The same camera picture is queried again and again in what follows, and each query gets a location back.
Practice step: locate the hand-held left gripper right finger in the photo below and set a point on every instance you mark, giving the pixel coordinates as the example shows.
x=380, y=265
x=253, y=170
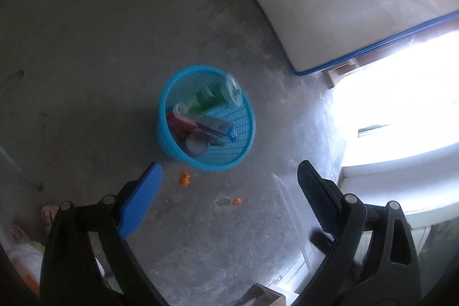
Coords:
x=319, y=202

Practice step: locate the white cabinet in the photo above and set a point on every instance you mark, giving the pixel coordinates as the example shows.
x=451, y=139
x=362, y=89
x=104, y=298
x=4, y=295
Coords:
x=380, y=180

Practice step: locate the white round cup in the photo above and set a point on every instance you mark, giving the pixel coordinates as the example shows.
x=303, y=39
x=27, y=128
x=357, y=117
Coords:
x=195, y=147

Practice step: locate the brown cardboard box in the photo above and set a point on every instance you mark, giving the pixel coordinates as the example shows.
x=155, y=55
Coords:
x=265, y=297

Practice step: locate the green plastic bottle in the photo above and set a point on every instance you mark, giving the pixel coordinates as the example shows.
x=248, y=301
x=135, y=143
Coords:
x=204, y=98

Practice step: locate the blue plastic mesh basket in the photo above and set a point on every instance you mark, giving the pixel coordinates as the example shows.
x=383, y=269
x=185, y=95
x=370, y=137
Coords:
x=236, y=148

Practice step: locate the clear plastic container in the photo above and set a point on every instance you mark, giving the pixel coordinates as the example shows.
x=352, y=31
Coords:
x=290, y=205

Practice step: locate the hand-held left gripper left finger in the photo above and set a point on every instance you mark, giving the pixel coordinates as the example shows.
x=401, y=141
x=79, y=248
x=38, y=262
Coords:
x=140, y=202

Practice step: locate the person's foot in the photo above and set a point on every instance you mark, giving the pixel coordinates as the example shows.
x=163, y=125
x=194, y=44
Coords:
x=49, y=216
x=18, y=233

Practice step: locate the red and blue carton box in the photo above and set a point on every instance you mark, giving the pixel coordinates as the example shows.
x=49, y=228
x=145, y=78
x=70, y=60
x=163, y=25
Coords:
x=211, y=126

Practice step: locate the clear plastic bottle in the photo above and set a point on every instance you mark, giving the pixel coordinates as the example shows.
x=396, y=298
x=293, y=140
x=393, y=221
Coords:
x=233, y=89

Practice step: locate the grey metal frame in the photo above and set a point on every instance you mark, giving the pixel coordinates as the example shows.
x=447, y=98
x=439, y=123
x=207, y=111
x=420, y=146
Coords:
x=21, y=168

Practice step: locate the white and orange cloth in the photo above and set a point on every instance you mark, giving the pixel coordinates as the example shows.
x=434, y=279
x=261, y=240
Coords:
x=27, y=266

